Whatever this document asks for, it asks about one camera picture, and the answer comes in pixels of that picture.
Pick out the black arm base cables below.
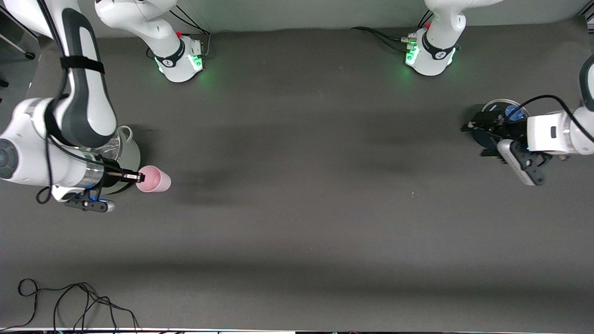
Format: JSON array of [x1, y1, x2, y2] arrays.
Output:
[[351, 9, 434, 54], [146, 7, 212, 59]]

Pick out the thin black tangled cable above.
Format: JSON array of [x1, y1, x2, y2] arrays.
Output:
[[0, 278, 140, 332]]

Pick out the black right arm wrist cable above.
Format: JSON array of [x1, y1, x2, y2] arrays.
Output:
[[36, 0, 140, 206]]

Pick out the dark blue saucepan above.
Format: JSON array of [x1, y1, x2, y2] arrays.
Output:
[[471, 99, 529, 150]]

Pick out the pink plastic cup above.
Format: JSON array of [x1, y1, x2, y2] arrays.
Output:
[[136, 165, 172, 193]]

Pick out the glass lid with beige knob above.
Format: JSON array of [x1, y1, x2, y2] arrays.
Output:
[[90, 126, 123, 162]]

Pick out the black left arm wrist cable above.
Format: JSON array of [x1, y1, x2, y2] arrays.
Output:
[[510, 95, 594, 143]]

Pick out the black left arm base cables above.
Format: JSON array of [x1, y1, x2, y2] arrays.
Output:
[[351, 9, 434, 54]]

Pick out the glass lid with blue knob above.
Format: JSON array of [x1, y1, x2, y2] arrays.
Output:
[[482, 99, 529, 122]]

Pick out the black arm wrist cable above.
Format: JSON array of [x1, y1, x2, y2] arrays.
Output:
[[36, 0, 140, 206], [510, 95, 594, 143]]

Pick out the black right arm base cables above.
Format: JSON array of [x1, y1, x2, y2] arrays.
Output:
[[146, 7, 212, 59]]

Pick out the grey-green cooking pot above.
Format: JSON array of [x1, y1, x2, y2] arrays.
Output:
[[100, 125, 141, 195]]

